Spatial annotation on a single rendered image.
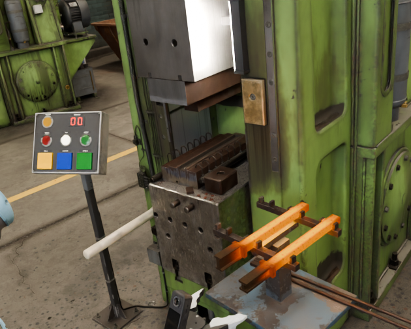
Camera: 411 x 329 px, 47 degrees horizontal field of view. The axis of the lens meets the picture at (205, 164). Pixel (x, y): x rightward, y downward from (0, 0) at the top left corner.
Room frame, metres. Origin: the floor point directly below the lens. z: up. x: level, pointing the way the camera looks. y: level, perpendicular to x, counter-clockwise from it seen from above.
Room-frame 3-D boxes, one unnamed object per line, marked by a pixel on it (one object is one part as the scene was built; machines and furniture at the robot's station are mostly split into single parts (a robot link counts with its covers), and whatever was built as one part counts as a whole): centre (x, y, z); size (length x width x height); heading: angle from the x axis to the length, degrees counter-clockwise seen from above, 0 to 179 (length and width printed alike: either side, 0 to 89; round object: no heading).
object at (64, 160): (1.97, 0.63, 1.01); 0.07 x 0.05 x 0.07; 73
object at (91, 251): (1.94, 0.43, 0.62); 0.44 x 0.05 x 0.05; 138
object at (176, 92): (1.94, -0.02, 1.32); 0.42 x 0.20 x 0.10; 138
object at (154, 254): (2.11, 0.31, 0.36); 0.09 x 0.07 x 0.12; 48
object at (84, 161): (1.94, 0.53, 1.01); 0.07 x 0.05 x 0.07; 73
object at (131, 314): (2.09, 0.59, 0.05); 0.22 x 0.22 x 0.09; 48
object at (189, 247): (1.91, -0.07, 0.69); 0.56 x 0.38 x 0.45; 138
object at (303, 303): (1.23, -0.19, 0.74); 0.40 x 0.30 x 0.02; 41
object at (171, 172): (1.94, -0.02, 0.96); 0.42 x 0.20 x 0.09; 138
